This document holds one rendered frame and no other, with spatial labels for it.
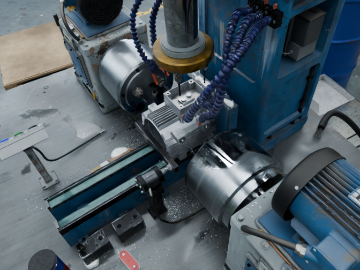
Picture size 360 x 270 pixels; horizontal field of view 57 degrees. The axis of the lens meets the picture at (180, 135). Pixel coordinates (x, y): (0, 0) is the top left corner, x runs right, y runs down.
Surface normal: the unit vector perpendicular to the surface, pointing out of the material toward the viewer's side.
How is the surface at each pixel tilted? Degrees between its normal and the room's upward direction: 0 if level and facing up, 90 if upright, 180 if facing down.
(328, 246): 0
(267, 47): 90
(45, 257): 0
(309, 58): 3
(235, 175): 21
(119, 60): 28
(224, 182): 39
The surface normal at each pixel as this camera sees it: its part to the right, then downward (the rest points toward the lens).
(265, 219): -0.06, -0.64
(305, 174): -0.45, -0.33
